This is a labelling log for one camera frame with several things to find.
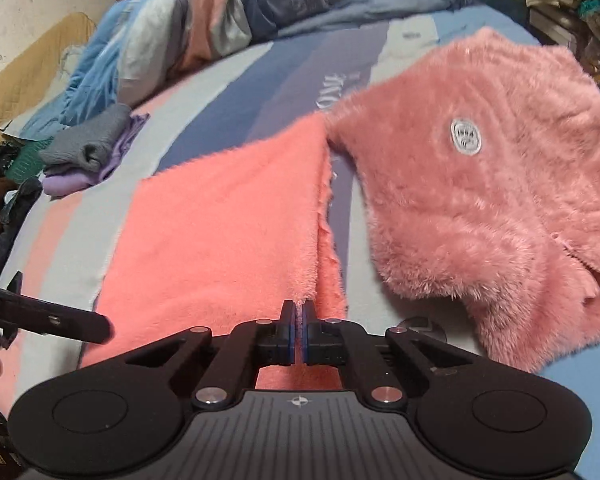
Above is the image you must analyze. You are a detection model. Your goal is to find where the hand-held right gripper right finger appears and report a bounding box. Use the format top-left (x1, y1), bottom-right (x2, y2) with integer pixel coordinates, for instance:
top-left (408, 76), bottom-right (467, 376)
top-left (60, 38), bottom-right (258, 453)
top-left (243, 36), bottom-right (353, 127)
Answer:
top-left (300, 300), bottom-right (482, 409)

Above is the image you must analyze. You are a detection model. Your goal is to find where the striped bed sheet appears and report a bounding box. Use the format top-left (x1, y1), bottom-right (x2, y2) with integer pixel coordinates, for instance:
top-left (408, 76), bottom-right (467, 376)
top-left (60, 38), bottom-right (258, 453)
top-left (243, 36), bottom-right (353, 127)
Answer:
top-left (0, 2), bottom-right (600, 480)

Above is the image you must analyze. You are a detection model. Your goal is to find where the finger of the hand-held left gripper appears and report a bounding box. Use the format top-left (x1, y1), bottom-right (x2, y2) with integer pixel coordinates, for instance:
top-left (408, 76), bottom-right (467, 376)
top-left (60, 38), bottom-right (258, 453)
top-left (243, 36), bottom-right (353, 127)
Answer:
top-left (0, 177), bottom-right (44, 285)
top-left (0, 272), bottom-right (113, 345)

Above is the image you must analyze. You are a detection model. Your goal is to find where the green cloth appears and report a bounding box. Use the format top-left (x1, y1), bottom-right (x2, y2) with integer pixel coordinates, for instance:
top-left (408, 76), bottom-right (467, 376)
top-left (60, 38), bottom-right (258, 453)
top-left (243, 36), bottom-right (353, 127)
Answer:
top-left (5, 139), bottom-right (54, 182)

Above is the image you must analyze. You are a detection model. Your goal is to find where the light blue blanket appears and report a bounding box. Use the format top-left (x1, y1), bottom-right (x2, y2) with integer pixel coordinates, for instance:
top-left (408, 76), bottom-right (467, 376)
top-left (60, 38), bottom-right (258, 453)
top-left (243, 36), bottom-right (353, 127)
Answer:
top-left (19, 0), bottom-right (147, 142)

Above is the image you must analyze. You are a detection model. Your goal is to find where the grey folded cloth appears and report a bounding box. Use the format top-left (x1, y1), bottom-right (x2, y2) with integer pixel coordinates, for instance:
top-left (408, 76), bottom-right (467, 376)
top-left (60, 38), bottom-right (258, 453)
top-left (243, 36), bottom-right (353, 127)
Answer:
top-left (38, 103), bottom-right (134, 174)

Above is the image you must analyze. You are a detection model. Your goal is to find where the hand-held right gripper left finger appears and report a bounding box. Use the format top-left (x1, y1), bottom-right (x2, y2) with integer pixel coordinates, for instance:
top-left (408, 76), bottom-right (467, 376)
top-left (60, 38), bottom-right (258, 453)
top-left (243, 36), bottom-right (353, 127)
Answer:
top-left (124, 300), bottom-right (298, 409)

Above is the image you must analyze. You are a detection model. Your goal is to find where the pink fluffy garment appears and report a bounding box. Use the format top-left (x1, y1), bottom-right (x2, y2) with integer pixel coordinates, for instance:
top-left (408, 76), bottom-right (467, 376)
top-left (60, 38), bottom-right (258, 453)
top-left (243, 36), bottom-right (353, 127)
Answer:
top-left (324, 27), bottom-right (600, 375)

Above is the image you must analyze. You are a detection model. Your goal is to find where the cluttered shelf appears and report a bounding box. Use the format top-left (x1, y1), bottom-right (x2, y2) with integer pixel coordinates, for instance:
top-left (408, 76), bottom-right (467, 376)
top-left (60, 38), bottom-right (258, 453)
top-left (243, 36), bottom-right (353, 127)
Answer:
top-left (517, 0), bottom-right (600, 82)

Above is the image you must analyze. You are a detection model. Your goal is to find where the beige quilted mat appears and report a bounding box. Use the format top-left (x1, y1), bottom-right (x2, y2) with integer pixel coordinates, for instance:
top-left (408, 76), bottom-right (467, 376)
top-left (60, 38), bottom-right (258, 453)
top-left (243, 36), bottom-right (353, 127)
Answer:
top-left (0, 12), bottom-right (99, 147)

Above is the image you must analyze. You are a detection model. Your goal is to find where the coral pink towel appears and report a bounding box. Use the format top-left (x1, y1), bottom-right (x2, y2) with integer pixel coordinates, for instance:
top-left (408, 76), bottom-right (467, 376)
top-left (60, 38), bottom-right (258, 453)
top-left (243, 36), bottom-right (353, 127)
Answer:
top-left (79, 112), bottom-right (352, 392)

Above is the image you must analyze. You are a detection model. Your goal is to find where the purple folded cloth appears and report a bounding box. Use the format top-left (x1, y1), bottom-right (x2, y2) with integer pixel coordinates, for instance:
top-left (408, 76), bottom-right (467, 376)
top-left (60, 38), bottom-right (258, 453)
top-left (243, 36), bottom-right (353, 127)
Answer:
top-left (40, 112), bottom-right (151, 199)

